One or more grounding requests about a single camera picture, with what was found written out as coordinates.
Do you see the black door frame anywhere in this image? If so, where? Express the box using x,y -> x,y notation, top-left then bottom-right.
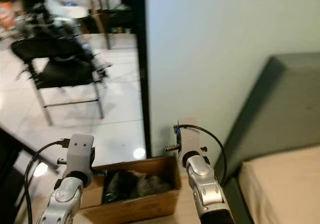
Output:
132,0 -> 153,159

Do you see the brown cardboard box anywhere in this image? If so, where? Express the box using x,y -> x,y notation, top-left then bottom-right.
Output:
80,156 -> 183,224

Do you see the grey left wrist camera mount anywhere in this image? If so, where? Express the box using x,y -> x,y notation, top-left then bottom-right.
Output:
57,133 -> 96,177

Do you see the grey crumpled trash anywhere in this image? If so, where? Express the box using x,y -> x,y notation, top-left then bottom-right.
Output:
102,170 -> 173,205

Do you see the silver black equipment pile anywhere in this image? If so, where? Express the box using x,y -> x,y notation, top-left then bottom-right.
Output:
12,0 -> 111,80

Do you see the orange bag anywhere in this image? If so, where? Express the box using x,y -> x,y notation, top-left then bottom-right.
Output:
0,0 -> 17,31

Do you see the black folding chair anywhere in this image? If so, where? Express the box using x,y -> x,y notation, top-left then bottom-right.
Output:
10,36 -> 111,126

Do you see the wooden table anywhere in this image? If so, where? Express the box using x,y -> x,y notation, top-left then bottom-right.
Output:
0,0 -> 106,36

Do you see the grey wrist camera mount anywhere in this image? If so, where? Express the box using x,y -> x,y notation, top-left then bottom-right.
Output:
165,117 -> 208,166
57,133 -> 96,177

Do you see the black furniture piece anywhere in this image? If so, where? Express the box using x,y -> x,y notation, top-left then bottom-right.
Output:
0,127 -> 61,224

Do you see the beige sheeted mattress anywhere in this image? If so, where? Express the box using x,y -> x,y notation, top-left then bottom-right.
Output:
237,144 -> 320,224

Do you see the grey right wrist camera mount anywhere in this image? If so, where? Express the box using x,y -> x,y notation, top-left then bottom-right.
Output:
165,117 -> 208,166

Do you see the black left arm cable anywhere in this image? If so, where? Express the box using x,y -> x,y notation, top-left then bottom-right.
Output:
24,139 -> 70,224

